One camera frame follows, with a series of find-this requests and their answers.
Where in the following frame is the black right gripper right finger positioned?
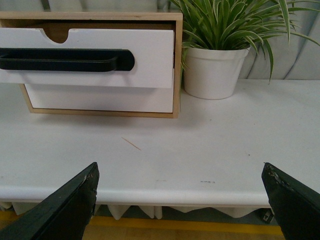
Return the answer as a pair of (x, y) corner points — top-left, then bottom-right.
(261, 162), (320, 240)

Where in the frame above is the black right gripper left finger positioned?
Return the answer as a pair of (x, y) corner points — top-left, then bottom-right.
(0, 162), (99, 240)

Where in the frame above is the white drawer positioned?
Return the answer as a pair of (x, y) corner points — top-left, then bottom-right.
(0, 27), (174, 88)
(25, 84), (174, 113)

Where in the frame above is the light wooden drawer cabinet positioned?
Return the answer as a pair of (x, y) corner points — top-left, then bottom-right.
(0, 11), (183, 118)

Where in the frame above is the white table skirt cloth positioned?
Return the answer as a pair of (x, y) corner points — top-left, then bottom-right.
(0, 199), (275, 221)

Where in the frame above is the thin wooden toothpick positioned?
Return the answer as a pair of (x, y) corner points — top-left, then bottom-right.
(121, 137), (141, 151)

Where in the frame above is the white plant pot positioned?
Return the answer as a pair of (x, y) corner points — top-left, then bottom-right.
(183, 47), (250, 100)

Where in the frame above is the green striped spider plant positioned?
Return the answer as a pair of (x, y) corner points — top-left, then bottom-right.
(172, 0), (319, 76)

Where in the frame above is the black drawer handle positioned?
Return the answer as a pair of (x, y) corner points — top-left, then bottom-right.
(0, 48), (135, 73)

